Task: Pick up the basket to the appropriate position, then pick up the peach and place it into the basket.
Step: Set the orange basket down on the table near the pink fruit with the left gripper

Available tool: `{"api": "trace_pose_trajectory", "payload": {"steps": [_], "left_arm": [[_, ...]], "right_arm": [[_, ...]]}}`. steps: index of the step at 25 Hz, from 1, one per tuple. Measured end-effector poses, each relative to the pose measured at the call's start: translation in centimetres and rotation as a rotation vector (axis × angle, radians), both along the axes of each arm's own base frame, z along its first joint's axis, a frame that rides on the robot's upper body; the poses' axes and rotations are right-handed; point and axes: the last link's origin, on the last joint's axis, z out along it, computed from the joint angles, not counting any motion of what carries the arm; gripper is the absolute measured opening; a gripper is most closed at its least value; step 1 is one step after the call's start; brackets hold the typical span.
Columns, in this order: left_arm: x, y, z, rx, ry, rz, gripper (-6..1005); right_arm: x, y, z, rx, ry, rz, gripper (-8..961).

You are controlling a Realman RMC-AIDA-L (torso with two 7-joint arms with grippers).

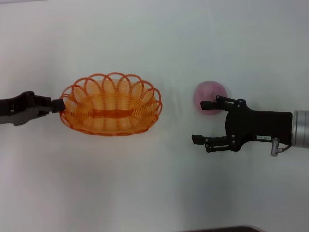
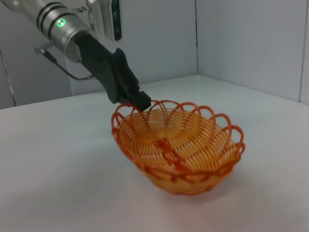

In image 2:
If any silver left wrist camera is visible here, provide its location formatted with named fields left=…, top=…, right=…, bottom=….
left=86, top=0, right=123, bottom=42

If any orange woven plastic basket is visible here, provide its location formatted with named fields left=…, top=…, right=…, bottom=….
left=111, top=99, right=246, bottom=197

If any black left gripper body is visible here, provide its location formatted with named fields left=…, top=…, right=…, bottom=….
left=73, top=33, right=140, bottom=104

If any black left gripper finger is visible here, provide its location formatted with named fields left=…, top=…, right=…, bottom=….
left=125, top=87, right=152, bottom=112
left=119, top=93, right=136, bottom=106

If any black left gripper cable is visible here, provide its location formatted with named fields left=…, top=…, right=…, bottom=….
left=33, top=41, right=94, bottom=80

